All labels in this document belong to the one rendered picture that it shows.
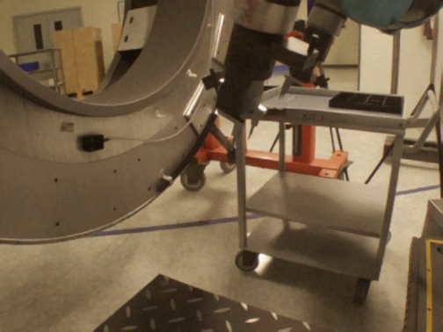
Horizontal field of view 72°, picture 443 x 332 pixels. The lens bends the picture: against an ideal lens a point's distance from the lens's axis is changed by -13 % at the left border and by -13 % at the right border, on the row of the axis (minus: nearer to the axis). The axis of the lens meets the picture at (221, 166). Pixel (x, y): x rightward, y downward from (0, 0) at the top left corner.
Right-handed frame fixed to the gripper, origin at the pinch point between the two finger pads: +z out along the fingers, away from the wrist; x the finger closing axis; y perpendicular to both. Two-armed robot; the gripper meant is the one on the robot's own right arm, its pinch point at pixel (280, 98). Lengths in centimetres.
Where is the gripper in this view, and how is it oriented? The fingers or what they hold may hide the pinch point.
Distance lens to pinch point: 90.5
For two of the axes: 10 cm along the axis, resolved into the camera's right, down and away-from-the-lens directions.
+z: -3.7, 8.6, 3.6
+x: 3.3, -2.4, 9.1
